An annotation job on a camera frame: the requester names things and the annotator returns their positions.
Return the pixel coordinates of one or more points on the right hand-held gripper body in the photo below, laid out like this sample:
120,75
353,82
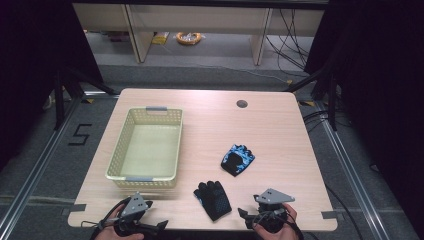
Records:
273,200

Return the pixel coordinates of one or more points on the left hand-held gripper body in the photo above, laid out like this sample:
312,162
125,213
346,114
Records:
134,206

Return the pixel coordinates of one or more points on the blue and black fingerless glove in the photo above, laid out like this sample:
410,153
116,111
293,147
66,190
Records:
237,160

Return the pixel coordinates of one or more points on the pale yellow plastic basket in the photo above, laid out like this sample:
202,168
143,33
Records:
150,150

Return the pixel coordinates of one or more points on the person's right hand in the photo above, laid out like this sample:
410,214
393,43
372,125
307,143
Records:
283,230

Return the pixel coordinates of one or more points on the person's left hand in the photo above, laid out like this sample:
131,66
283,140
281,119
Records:
113,233

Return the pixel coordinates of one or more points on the grey tape piece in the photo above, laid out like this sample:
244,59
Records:
329,215
78,208

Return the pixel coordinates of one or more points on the round grey table grommet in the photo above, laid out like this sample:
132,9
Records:
242,103

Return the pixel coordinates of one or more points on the black metal stand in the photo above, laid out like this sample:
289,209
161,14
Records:
325,90
71,90

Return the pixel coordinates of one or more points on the black curtain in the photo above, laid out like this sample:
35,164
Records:
383,83
36,66

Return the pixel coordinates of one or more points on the yellow packet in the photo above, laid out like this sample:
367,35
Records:
160,38

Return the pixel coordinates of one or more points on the aluminium floor rail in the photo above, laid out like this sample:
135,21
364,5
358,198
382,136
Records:
36,166
353,180

